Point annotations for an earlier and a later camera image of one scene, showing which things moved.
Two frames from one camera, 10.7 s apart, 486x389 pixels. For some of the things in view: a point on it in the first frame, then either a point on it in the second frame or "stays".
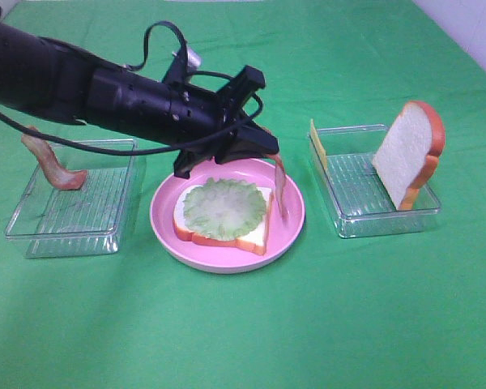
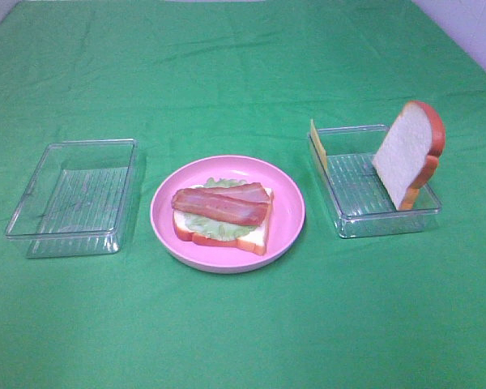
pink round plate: [223, 257] stays
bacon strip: [55, 173] to [252, 191]
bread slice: [408, 156] stays
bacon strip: [281, 187] to [221, 208]
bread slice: [253, 241] stays
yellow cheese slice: [318, 143] stays
